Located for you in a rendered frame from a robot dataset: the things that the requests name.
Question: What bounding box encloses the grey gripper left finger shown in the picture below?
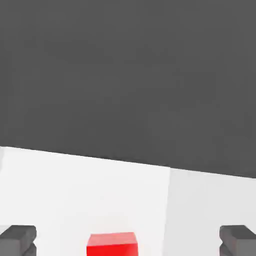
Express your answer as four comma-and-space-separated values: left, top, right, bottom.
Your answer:
0, 224, 38, 256

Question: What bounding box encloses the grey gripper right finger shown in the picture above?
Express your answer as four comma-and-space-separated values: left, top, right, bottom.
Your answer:
219, 224, 256, 256

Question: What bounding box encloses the small red cube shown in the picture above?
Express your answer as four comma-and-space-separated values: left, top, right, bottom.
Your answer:
86, 231, 139, 256

